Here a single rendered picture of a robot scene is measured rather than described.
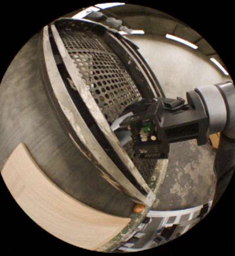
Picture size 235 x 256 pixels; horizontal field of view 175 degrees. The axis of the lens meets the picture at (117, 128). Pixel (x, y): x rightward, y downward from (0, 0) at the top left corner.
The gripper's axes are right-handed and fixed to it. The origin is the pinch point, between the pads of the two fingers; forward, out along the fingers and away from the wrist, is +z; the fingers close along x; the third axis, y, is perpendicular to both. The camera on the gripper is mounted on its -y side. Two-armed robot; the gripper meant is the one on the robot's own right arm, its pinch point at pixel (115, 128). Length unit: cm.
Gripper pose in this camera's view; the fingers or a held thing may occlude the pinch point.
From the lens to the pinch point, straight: 23.0
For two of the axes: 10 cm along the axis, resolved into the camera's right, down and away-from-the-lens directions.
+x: 4.9, 8.3, 2.7
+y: -5.2, 5.3, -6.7
